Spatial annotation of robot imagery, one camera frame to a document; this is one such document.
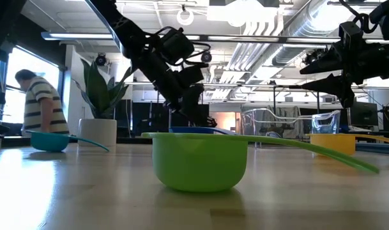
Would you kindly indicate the teal plastic measuring cup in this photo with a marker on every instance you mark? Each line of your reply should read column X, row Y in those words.
column 48, row 142

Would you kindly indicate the black ceiling spotlight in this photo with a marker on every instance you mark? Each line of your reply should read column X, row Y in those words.
column 206, row 57
column 101, row 59

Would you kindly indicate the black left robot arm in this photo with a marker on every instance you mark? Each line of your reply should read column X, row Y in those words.
column 130, row 35

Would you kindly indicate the green snake plant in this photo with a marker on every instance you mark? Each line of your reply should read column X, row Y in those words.
column 96, row 89

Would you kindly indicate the silver ceiling duct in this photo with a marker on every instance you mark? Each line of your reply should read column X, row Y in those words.
column 296, row 35

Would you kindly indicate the clear plastic basket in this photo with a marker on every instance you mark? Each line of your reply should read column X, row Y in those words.
column 325, row 123

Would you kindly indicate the long ceiling light bar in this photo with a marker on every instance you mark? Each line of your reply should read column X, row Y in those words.
column 76, row 35

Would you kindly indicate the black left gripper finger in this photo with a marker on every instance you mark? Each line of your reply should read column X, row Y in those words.
column 184, row 116
column 205, row 122

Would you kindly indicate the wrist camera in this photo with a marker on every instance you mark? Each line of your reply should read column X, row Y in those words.
column 176, row 46
column 350, row 33

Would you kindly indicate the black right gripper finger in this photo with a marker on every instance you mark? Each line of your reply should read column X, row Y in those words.
column 334, row 85
column 325, row 64

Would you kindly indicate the blue plastic measuring cup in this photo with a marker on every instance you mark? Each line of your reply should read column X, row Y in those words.
column 194, row 130

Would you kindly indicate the green plastic measuring cup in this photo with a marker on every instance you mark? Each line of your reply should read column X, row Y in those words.
column 197, row 163

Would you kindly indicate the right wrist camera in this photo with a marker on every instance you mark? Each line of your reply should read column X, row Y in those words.
column 350, row 33

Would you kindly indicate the person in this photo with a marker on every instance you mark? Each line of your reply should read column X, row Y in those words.
column 42, row 105

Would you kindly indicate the black aluminium table frame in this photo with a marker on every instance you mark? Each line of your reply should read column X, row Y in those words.
column 376, row 149

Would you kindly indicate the yellow plastic measuring cup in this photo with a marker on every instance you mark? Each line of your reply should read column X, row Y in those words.
column 333, row 143

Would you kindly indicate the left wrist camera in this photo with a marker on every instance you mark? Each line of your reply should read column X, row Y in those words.
column 176, row 46

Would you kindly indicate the white plant pot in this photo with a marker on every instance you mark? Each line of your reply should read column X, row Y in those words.
column 96, row 131

